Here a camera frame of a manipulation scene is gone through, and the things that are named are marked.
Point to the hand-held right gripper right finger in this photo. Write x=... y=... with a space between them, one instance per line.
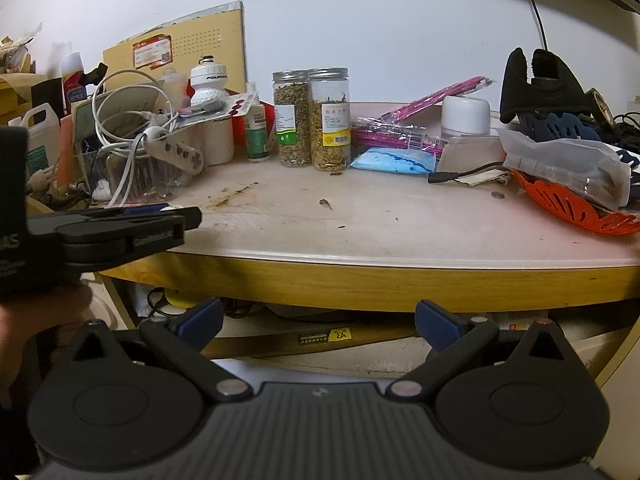
x=436 y=321

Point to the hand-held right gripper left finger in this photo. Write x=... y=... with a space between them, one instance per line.
x=202 y=319

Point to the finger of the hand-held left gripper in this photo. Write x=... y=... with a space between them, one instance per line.
x=125 y=237
x=147 y=208

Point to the person's left hand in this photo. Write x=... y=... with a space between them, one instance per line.
x=75 y=305

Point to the clear plastic organizer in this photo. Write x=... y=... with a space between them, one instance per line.
x=150 y=180

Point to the white power strip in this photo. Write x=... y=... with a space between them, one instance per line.
x=175 y=150

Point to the wooden table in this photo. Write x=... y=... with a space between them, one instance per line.
x=350 y=277

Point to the white cylindrical container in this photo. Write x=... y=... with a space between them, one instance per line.
x=219 y=142

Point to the white plastic jug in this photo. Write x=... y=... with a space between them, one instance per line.
x=42 y=135

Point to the small white green-label bottle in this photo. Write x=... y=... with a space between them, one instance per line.
x=256 y=132

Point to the white sports bottle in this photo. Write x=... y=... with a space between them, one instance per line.
x=209 y=82

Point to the black clip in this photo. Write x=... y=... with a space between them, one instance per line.
x=95 y=74

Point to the white red spray can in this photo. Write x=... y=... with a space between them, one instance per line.
x=74 y=82

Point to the blue powder packet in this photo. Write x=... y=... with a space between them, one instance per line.
x=395 y=160

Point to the jar of green dried herbs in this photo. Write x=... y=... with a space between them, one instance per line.
x=292 y=120

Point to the brown paper envelope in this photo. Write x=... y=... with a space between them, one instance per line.
x=470 y=152

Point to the orange plastic mesh tray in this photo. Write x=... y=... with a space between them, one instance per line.
x=565 y=202

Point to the yellow cardboard box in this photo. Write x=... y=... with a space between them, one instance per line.
x=210 y=40

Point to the pink straws packet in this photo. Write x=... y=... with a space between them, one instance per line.
x=395 y=136

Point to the clear plastic bag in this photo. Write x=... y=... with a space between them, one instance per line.
x=565 y=165

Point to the jar of yellow dried herbs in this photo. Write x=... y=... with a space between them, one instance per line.
x=330 y=120

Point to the white round jar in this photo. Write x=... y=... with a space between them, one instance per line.
x=466 y=115

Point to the dark blue plastic pieces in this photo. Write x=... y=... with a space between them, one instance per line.
x=560 y=127

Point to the tape roll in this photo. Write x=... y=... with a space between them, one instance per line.
x=600 y=105

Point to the wooden rail with yellow sticker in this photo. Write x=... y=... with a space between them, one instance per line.
x=280 y=340

